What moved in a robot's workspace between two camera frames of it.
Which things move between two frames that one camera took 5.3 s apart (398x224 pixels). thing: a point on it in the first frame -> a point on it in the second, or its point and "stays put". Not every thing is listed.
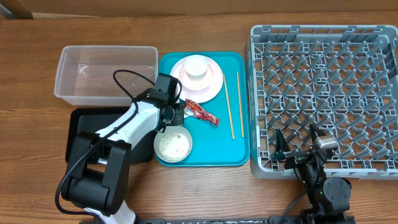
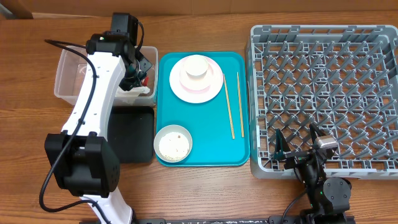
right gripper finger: (282, 145) stays put
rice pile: (173, 146) stays put
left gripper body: (176, 116) -> (137, 72)
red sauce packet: (193, 109) -> (146, 82)
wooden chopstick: (229, 109) stays put
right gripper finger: (314, 132) stays put
